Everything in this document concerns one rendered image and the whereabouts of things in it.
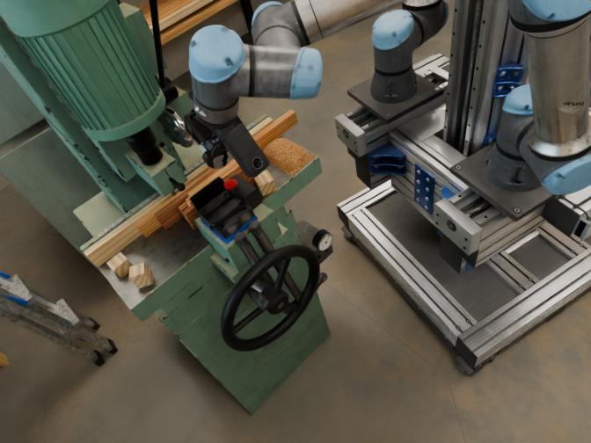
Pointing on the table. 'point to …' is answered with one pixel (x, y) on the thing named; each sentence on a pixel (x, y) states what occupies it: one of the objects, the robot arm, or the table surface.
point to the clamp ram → (207, 193)
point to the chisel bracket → (158, 172)
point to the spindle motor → (90, 62)
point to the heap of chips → (287, 156)
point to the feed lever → (161, 57)
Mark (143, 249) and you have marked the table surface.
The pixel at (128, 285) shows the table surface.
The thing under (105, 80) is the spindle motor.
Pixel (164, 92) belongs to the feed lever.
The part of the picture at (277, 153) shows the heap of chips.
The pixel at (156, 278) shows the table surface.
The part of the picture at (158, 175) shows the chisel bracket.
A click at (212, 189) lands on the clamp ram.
